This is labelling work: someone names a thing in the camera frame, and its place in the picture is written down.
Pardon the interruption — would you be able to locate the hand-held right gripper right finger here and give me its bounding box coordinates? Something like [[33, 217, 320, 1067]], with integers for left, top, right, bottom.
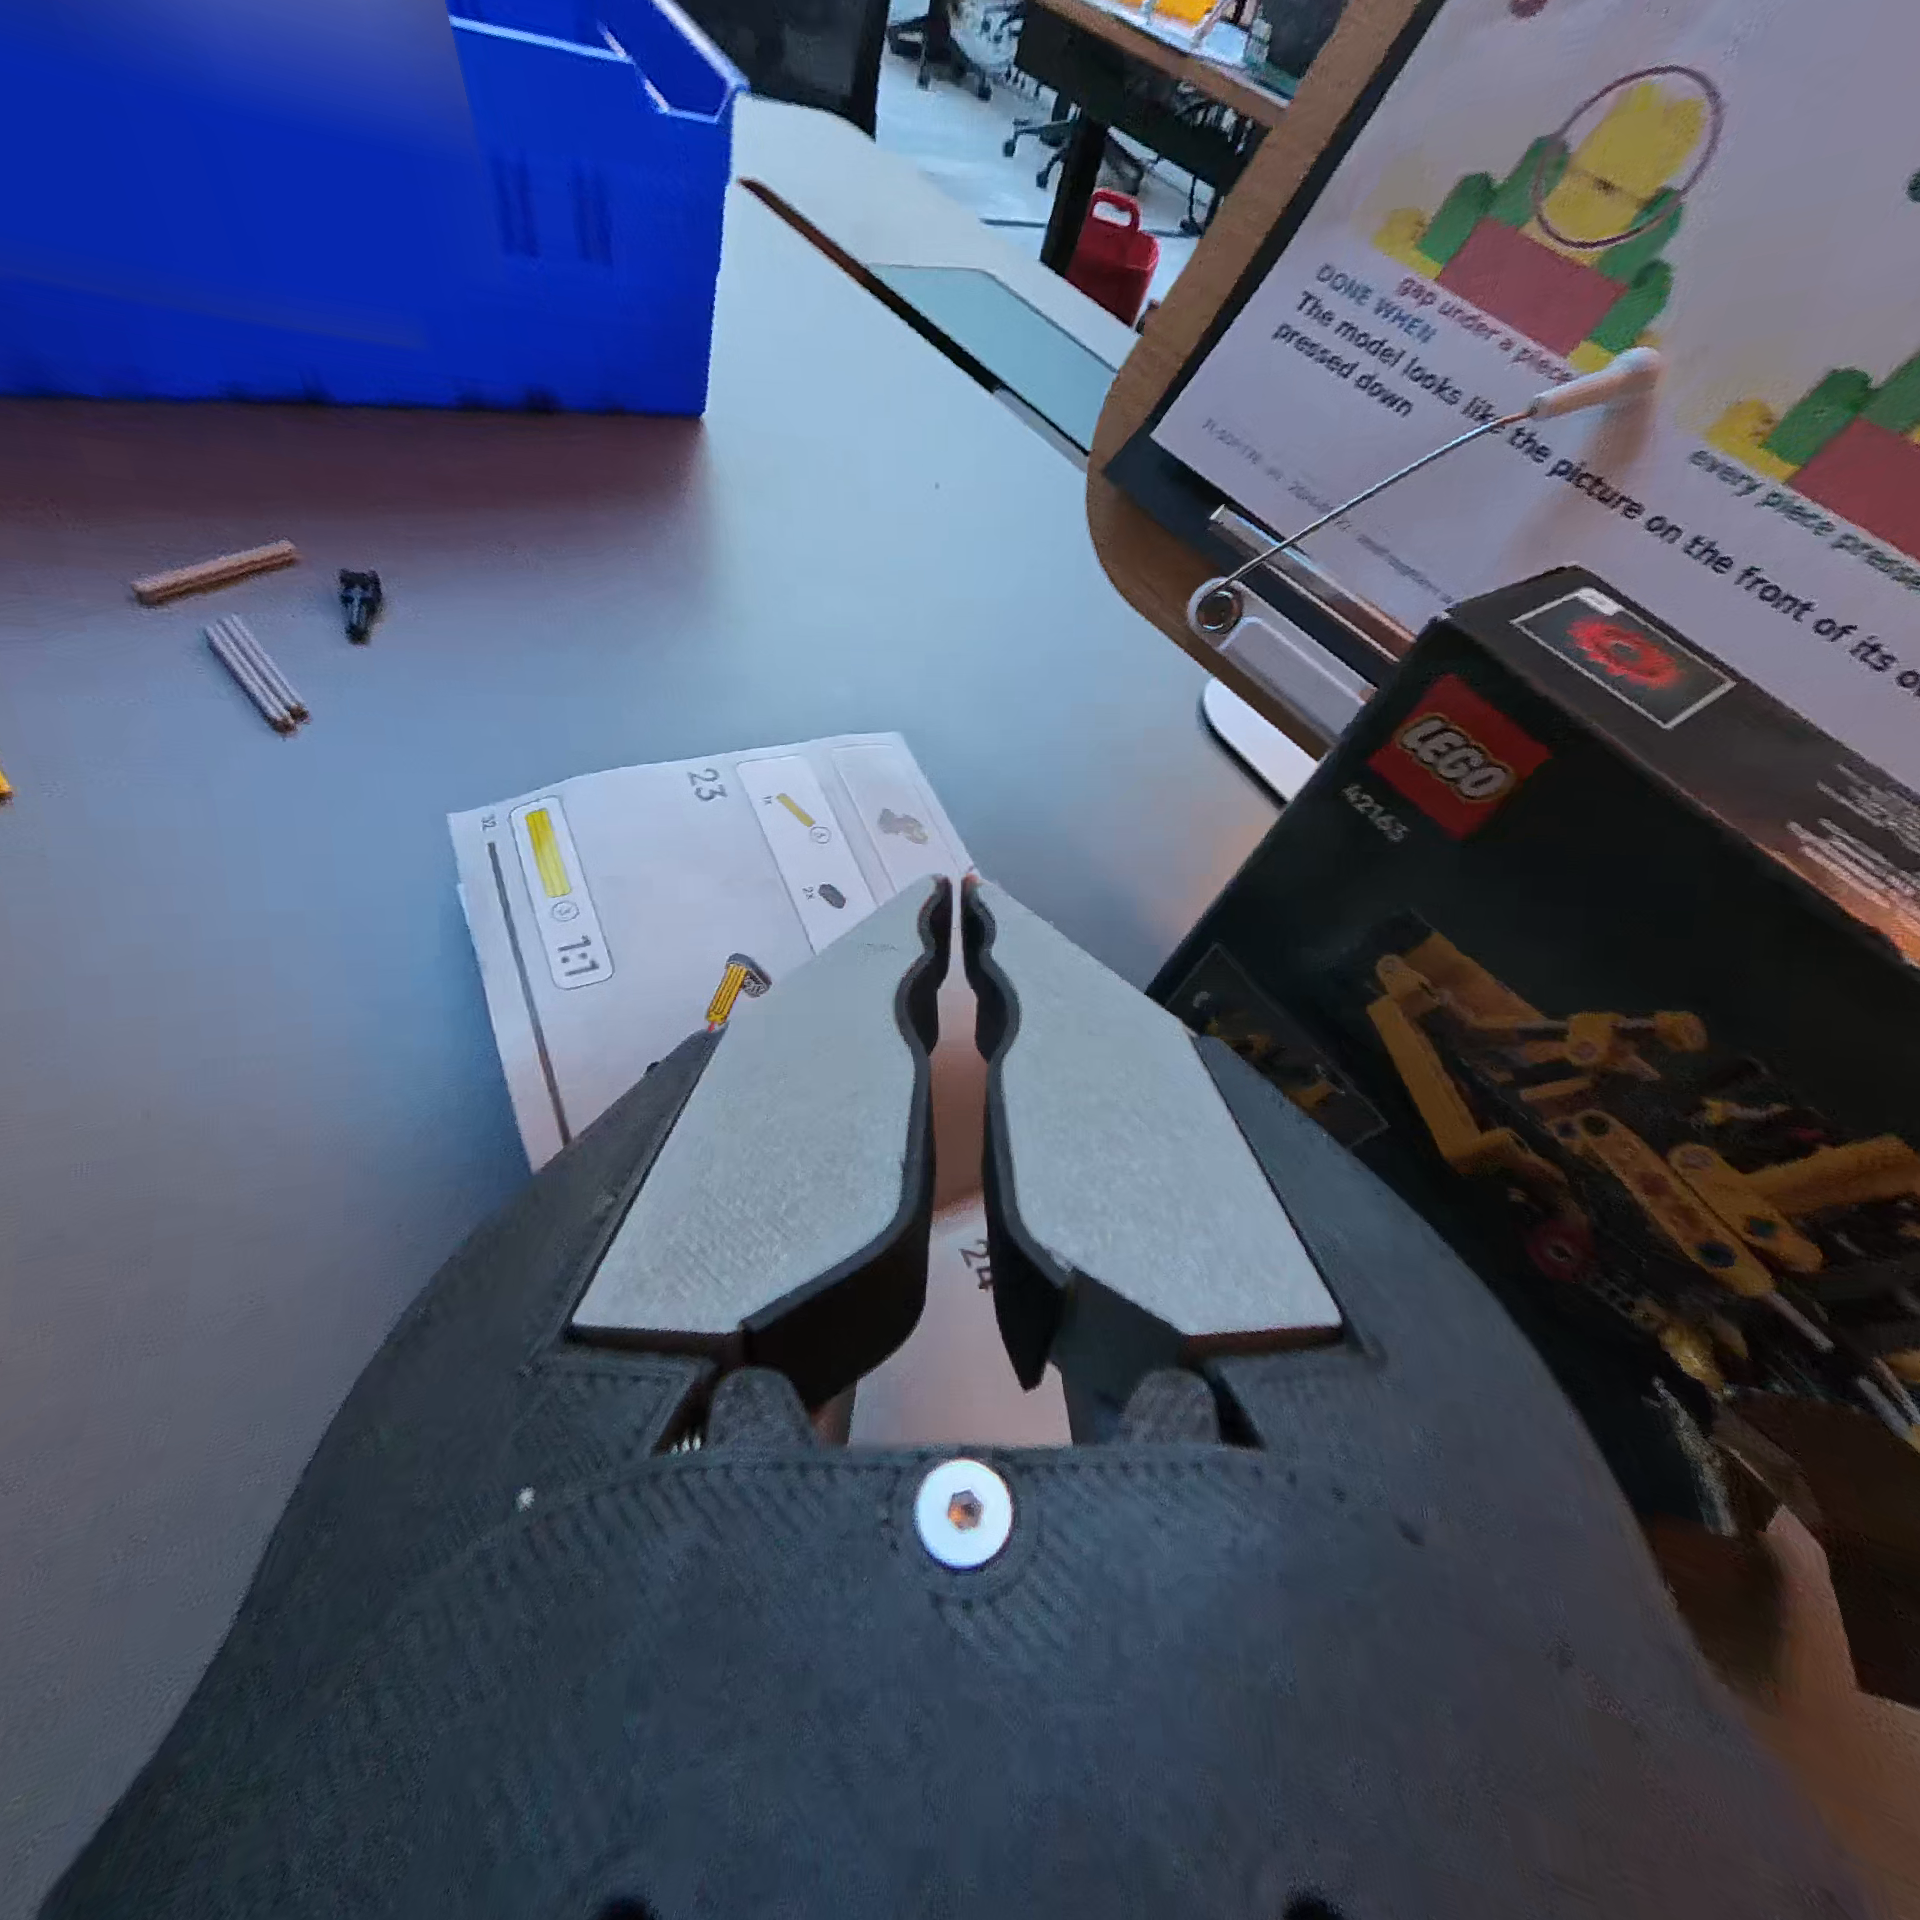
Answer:
[[957, 879, 1349, 1449]]

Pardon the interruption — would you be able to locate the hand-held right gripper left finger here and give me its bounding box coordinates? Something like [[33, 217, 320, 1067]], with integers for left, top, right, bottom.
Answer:
[[568, 876, 957, 1411]]

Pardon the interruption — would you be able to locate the blue plastic storage bin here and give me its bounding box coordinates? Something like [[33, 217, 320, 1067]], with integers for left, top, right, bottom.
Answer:
[[0, 0, 745, 419]]

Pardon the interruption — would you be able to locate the lego instruction booklet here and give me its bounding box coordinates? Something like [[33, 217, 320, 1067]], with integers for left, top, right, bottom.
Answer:
[[446, 732, 1076, 1449]]

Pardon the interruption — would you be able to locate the black lego set box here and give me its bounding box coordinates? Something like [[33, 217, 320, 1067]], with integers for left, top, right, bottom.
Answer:
[[1149, 566, 1920, 1713]]

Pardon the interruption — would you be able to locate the thin grey lego axle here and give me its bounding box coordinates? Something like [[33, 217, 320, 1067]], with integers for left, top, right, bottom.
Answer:
[[130, 540, 298, 611]]

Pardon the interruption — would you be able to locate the metal document stand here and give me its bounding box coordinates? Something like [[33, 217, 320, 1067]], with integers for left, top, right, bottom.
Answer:
[[1186, 506, 1426, 803]]

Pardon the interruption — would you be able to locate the wooden clipboard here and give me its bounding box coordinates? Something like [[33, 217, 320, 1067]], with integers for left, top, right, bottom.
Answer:
[[1087, 0, 1920, 756]]

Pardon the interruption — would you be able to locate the printed task sheet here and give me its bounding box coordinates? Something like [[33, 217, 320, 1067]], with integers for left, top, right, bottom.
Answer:
[[1149, 0, 1920, 754]]

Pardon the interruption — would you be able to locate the red bag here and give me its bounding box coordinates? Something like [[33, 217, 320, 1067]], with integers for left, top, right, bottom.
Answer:
[[1070, 190, 1164, 327]]

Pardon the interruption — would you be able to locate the black office chair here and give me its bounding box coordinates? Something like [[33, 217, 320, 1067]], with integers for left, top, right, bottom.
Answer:
[[1003, 102, 1114, 195], [885, 0, 1003, 102]]

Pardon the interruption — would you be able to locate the black background desk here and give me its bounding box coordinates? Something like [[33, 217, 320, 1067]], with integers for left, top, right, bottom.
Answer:
[[1013, 0, 1307, 282]]

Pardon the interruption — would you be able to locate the wire arm with white tip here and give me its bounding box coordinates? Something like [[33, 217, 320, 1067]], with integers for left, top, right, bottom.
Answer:
[[1201, 350, 1663, 634]]

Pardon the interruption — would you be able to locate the desk cable flap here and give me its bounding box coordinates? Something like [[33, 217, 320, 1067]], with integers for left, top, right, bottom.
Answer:
[[869, 263, 1128, 453]]

